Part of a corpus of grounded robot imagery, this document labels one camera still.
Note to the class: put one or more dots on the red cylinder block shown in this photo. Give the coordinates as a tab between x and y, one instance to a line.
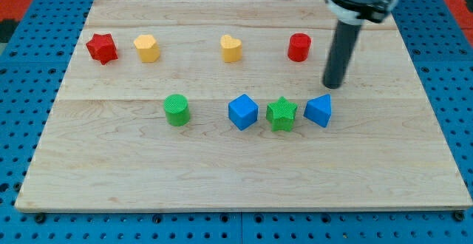
299	47

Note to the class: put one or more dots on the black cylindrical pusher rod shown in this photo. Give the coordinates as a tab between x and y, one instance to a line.
341	50

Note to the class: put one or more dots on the red star block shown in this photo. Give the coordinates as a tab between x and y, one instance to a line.
102	48

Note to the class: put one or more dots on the green cylinder block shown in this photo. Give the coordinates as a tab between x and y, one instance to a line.
177	110

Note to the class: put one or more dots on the blue triangle block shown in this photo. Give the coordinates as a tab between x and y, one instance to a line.
319	110

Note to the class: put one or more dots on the yellow hexagon block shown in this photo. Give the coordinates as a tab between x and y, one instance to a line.
147	48

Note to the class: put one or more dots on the blue cube block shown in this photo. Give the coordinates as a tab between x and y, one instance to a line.
243	112

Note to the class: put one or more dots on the green star block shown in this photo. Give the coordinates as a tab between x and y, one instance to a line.
281	114

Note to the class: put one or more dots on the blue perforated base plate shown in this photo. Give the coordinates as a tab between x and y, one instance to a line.
33	65

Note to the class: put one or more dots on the yellow heart block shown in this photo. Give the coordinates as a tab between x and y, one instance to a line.
231	49

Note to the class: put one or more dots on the wooden board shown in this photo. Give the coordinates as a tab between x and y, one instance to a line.
107	146

